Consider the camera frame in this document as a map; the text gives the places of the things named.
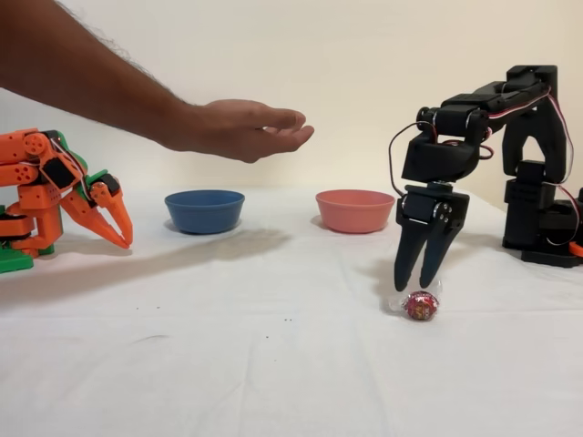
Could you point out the pink candy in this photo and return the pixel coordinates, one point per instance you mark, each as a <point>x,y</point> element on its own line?
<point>421,307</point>

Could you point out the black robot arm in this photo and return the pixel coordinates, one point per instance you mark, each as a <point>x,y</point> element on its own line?
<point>542,136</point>

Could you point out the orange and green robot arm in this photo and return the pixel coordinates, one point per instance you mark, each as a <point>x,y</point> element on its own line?
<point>36,196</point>

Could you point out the person's bare forearm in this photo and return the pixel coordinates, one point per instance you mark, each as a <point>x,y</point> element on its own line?
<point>68,68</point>

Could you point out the person's bare hand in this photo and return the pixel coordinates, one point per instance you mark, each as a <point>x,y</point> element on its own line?
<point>246,129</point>

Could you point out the pink bowl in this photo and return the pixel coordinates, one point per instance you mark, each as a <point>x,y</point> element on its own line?
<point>355,211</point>

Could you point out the blue bowl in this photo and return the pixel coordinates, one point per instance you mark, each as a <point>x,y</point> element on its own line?
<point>205,213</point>

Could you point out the orange base clamp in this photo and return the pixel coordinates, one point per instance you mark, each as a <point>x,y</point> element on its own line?
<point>577,249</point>

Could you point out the white tablecloth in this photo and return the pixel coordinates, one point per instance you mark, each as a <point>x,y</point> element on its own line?
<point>228,364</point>

